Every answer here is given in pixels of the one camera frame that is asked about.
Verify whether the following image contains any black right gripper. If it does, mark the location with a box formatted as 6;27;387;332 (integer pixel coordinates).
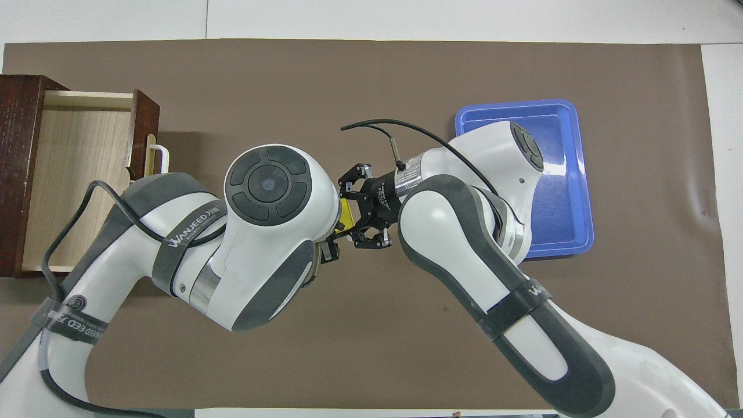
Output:
338;164;406;252

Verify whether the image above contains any yellow cube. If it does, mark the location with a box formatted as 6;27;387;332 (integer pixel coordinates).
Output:
338;197;356;233

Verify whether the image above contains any brown table mat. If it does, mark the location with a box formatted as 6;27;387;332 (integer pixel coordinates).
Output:
0;39;723;410

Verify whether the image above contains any blue plastic tray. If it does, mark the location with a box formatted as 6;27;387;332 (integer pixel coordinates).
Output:
455;99;595;259

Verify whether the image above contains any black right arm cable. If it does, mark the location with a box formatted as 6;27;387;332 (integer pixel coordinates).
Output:
340;119;501;196

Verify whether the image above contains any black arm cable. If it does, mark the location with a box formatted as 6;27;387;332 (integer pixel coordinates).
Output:
0;180;227;418
340;119;501;196

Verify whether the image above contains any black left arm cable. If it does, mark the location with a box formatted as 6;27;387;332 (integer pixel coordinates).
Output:
0;180;227;418

